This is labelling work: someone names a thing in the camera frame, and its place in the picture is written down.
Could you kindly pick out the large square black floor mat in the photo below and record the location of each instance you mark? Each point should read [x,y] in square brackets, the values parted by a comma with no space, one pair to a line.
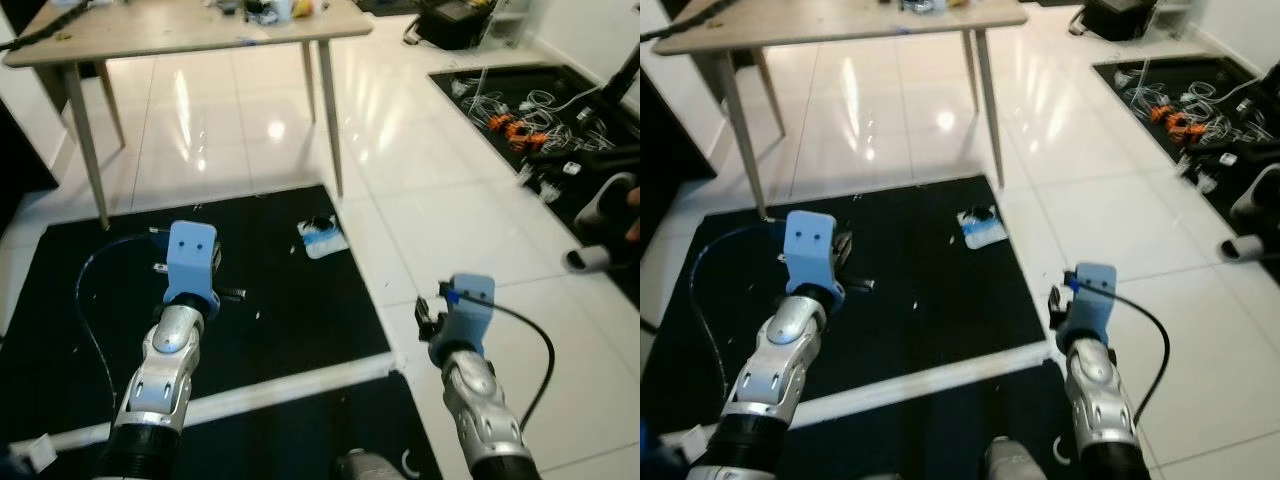
[280,320]
[930,300]

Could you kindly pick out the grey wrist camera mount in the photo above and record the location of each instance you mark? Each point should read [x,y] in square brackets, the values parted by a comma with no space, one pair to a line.
[1092,305]
[810,250]
[190,262]
[468,315]

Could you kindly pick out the dark cabinet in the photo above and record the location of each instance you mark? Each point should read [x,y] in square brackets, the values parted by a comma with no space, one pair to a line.
[670,170]

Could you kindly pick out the wooden table with grey legs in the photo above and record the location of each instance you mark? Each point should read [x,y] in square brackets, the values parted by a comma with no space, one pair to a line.
[180,35]
[800,30]

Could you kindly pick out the grey and white machine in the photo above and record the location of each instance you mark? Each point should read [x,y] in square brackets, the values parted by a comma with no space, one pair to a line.
[1255,215]
[600,205]

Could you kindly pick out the blue and white wrapper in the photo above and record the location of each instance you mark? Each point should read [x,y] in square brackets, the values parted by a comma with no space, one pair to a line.
[322,240]
[980,228]

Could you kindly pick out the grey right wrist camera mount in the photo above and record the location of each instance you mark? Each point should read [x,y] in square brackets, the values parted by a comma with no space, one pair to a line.
[1092,305]
[468,315]

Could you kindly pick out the white paper scrap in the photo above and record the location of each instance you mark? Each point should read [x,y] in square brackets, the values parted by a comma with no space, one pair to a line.
[38,455]
[683,438]

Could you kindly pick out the grey robot foot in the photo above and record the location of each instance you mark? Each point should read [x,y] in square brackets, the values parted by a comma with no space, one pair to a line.
[1015,460]
[365,468]

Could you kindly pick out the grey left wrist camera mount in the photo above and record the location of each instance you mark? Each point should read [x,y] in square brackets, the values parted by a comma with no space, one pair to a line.
[810,250]
[190,262]

